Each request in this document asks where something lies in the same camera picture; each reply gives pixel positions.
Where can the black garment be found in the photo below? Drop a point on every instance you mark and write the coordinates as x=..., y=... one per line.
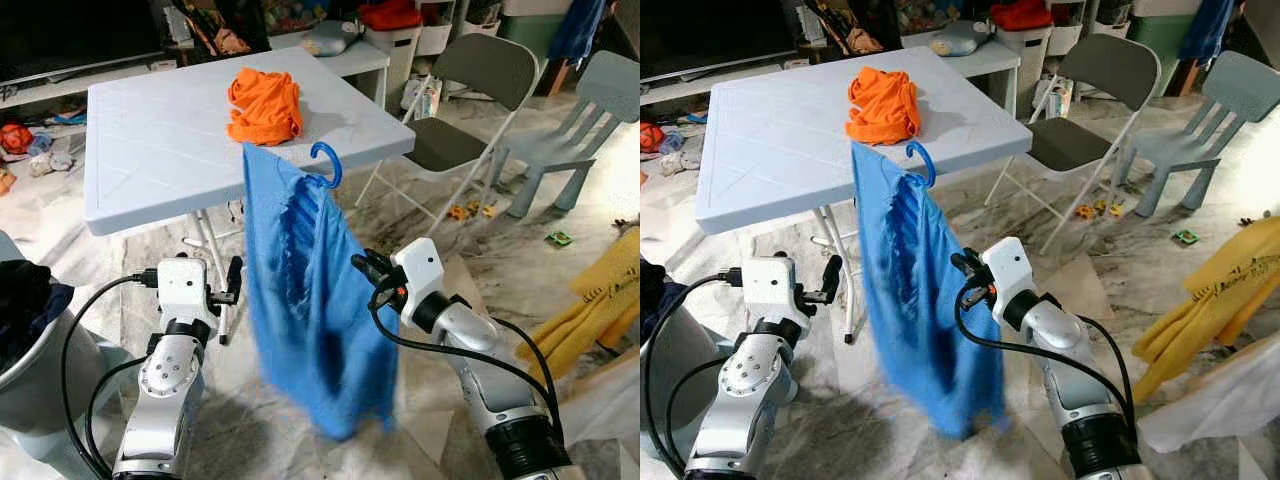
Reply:
x=25, y=300
x=655, y=295

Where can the blue plastic hanger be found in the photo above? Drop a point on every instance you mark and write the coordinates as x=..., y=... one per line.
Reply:
x=339, y=165
x=932, y=163

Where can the dark blue hanging garment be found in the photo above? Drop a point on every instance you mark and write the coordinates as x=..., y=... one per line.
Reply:
x=1207, y=30
x=578, y=30

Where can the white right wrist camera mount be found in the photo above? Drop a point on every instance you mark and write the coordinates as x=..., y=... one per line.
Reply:
x=1010, y=268
x=420, y=268

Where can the small drink carton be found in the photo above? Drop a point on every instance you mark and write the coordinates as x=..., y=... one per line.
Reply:
x=1061, y=98
x=431, y=98

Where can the pale grey bag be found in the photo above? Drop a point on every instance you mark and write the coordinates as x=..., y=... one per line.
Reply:
x=958, y=40
x=330, y=40

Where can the grey laundry basket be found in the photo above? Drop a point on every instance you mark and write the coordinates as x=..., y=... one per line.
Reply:
x=670, y=375
x=40, y=400

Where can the white folding table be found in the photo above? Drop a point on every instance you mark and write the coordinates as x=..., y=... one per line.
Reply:
x=160, y=150
x=780, y=150

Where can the black television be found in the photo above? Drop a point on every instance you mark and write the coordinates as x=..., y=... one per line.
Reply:
x=70, y=30
x=710, y=30

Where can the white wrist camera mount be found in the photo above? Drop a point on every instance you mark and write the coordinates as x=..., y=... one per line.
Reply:
x=1010, y=268
x=770, y=285
x=420, y=268
x=183, y=285

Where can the blue shirt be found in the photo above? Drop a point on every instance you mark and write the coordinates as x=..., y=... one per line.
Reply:
x=915, y=300
x=310, y=300

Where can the white storage bin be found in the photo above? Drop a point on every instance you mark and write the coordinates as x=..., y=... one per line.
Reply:
x=392, y=55
x=1022, y=55

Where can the grey folding chair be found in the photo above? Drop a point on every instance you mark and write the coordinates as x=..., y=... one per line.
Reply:
x=1110, y=65
x=490, y=65

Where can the red ball toy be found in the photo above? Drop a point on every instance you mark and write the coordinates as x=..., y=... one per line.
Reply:
x=15, y=137
x=651, y=137

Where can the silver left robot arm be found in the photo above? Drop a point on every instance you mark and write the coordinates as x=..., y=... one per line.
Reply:
x=745, y=378
x=165, y=378

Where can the grey plush toy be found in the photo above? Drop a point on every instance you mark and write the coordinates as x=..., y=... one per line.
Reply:
x=48, y=162
x=680, y=163

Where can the pale green storage bin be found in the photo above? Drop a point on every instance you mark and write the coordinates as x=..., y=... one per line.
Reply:
x=530, y=38
x=1160, y=40

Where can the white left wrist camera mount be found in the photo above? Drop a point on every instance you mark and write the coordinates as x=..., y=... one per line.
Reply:
x=770, y=285
x=183, y=285

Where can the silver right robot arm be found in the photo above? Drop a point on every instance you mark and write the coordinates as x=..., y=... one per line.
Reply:
x=1085, y=395
x=500, y=395

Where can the yellow shirt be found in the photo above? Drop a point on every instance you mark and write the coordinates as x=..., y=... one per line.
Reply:
x=600, y=300
x=1220, y=290

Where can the orange cloth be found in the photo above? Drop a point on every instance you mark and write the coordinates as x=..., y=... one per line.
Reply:
x=265, y=105
x=883, y=105

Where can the small orange toy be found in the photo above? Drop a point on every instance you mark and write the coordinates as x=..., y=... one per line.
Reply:
x=470, y=211
x=1098, y=209

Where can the white television shelf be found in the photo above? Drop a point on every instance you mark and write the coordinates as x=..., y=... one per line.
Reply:
x=60, y=88
x=690, y=85

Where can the light blue child chair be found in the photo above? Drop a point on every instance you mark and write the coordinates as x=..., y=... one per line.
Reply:
x=600, y=90
x=1235, y=90

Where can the white shirt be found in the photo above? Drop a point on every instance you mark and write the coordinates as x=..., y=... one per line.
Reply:
x=1220, y=400
x=615, y=400

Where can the red cloth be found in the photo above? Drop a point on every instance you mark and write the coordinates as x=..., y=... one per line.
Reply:
x=390, y=15
x=1020, y=15

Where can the white low side table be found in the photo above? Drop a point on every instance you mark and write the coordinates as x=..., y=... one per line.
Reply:
x=990, y=60
x=355, y=60

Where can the small green toy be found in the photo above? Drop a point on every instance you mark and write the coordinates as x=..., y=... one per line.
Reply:
x=1185, y=237
x=558, y=238

